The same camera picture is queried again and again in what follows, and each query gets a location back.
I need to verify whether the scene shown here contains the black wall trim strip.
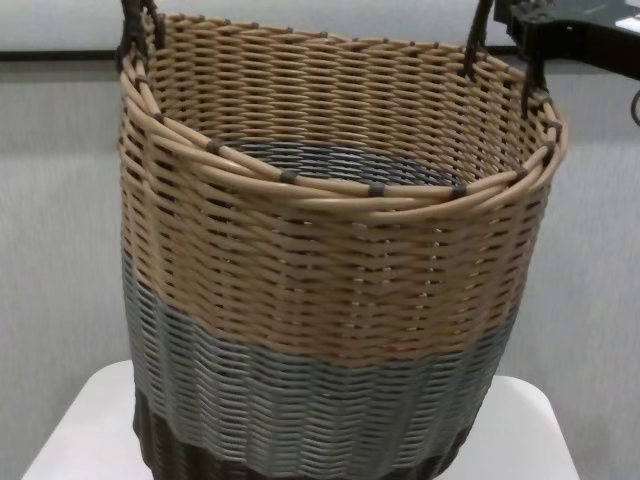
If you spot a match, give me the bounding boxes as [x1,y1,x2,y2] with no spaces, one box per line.
[0,43,531,63]

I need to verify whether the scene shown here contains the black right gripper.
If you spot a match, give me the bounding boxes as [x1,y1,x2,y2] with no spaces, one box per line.
[493,0,640,89]

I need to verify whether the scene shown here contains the white rounded pedestal table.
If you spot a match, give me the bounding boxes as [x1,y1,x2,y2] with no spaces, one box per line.
[22,359,640,480]

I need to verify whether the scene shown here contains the tan grey woven laundry basket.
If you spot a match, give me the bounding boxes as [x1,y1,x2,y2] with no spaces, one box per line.
[115,0,571,480]

